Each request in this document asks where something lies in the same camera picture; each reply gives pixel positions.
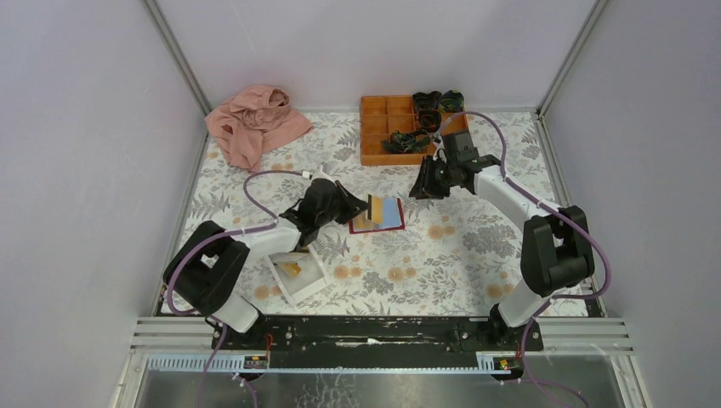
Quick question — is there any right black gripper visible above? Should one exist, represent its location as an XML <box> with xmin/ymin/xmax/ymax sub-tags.
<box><xmin>408</xmin><ymin>155</ymin><xmax>457</xmax><ymax>201</ymax></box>

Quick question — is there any gold VIP card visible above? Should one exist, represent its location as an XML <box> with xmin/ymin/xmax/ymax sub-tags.
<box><xmin>352</xmin><ymin>218</ymin><xmax>375</xmax><ymax>232</ymax></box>

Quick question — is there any red card holder wallet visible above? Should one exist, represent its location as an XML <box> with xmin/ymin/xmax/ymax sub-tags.
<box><xmin>349</xmin><ymin>195</ymin><xmax>406</xmax><ymax>235</ymax></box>

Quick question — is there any white plastic card box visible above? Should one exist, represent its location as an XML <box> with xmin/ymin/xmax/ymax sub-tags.
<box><xmin>264</xmin><ymin>246</ymin><xmax>330</xmax><ymax>306</ymax></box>

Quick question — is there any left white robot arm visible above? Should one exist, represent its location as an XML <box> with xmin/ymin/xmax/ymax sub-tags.
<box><xmin>163</xmin><ymin>178</ymin><xmax>369</xmax><ymax>349</ymax></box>

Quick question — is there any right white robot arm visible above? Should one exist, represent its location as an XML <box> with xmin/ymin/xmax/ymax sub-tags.
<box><xmin>409</xmin><ymin>131</ymin><xmax>595</xmax><ymax>350</ymax></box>

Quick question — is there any loose gold card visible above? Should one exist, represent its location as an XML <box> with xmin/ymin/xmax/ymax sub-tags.
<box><xmin>278</xmin><ymin>263</ymin><xmax>302</xmax><ymax>279</ymax></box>

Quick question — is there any floral table mat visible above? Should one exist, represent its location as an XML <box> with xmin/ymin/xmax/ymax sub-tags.
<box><xmin>159</xmin><ymin>110</ymin><xmax>590</xmax><ymax>318</ymax></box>

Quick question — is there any camouflage rolled belt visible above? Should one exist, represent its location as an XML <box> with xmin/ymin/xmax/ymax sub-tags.
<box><xmin>380</xmin><ymin>129</ymin><xmax>431</xmax><ymax>155</ymax></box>

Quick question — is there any dark rolled belt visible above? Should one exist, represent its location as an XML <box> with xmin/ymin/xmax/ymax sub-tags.
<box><xmin>417</xmin><ymin>109</ymin><xmax>443</xmax><ymax>133</ymax></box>

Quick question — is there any black rolled belt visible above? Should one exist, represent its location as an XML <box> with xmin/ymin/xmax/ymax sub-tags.
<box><xmin>412</xmin><ymin>91</ymin><xmax>442</xmax><ymax>113</ymax></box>

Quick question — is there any orange compartment tray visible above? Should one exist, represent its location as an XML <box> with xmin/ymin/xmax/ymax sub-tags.
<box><xmin>360</xmin><ymin>95</ymin><xmax>469</xmax><ymax>166</ymax></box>

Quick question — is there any green rolled belt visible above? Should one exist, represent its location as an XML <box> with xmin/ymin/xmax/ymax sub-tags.
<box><xmin>439</xmin><ymin>90</ymin><xmax>464</xmax><ymax>113</ymax></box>

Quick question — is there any pink crumpled cloth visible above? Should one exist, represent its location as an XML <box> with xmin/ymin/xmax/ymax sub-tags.
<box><xmin>205</xmin><ymin>85</ymin><xmax>313</xmax><ymax>172</ymax></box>

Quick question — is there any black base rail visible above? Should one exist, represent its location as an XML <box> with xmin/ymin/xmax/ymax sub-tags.
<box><xmin>212</xmin><ymin>314</ymin><xmax>544</xmax><ymax>369</ymax></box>

